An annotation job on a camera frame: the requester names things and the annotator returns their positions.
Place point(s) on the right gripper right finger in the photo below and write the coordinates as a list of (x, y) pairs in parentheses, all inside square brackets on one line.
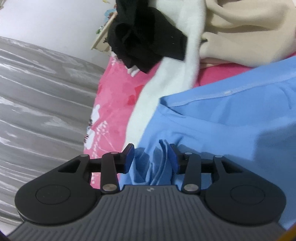
[(228, 190)]

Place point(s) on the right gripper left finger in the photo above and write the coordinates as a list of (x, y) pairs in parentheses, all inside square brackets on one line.
[(72, 190)]

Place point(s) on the light blue t-shirt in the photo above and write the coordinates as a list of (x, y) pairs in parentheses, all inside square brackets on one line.
[(248, 118)]

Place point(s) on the grey curtain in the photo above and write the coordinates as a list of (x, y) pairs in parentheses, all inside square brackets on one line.
[(46, 102)]

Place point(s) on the pink floral bed blanket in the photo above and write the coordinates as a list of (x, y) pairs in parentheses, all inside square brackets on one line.
[(117, 95)]

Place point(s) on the white knit sweater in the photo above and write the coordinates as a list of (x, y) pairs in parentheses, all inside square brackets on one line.
[(172, 76)]

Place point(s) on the cream nightstand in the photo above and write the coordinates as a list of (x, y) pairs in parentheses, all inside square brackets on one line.
[(100, 44)]

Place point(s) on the beige garment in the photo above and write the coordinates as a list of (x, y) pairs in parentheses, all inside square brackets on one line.
[(249, 33)]

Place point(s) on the black garment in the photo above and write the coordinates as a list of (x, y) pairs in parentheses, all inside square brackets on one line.
[(141, 36)]

